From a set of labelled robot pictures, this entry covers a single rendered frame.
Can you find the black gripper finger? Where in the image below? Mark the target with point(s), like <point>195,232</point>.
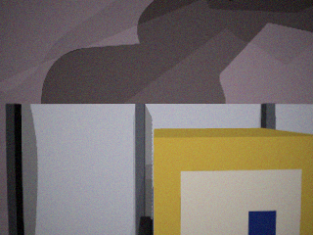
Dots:
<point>146,226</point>

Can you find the yellow carton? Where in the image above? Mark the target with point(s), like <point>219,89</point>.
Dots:
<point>232,181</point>

